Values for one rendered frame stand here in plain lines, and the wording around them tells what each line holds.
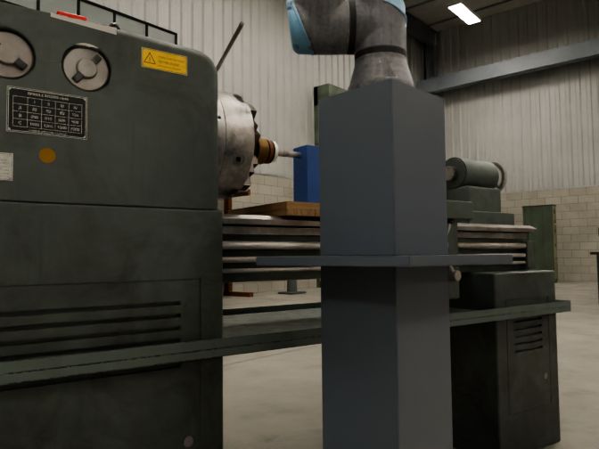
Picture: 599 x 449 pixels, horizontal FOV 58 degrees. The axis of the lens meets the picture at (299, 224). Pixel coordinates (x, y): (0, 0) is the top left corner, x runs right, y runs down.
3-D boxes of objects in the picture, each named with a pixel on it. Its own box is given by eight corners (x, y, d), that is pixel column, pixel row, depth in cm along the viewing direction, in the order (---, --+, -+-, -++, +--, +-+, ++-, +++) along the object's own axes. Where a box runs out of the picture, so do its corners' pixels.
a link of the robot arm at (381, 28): (413, 44, 114) (412, -17, 115) (350, 44, 114) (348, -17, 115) (401, 64, 126) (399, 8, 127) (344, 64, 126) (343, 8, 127)
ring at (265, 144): (251, 131, 161) (277, 134, 166) (236, 136, 169) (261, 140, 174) (251, 161, 160) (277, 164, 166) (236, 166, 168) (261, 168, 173)
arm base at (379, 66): (429, 98, 120) (428, 54, 120) (389, 83, 109) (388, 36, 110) (374, 111, 130) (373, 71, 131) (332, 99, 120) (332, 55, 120)
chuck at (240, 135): (228, 184, 142) (223, 71, 146) (182, 206, 167) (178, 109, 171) (258, 187, 147) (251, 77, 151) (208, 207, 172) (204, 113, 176)
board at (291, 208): (287, 215, 151) (286, 200, 151) (227, 222, 180) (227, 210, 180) (366, 218, 168) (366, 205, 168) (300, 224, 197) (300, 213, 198)
